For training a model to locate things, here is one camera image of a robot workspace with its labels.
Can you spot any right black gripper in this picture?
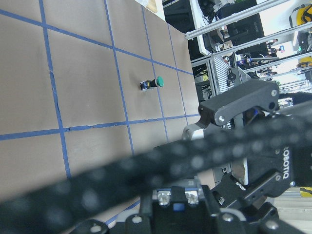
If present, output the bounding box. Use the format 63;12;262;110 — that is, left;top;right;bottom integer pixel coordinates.
198;79;312;215

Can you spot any green push button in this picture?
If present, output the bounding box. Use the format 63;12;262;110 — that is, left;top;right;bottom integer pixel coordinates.
140;76;164;91

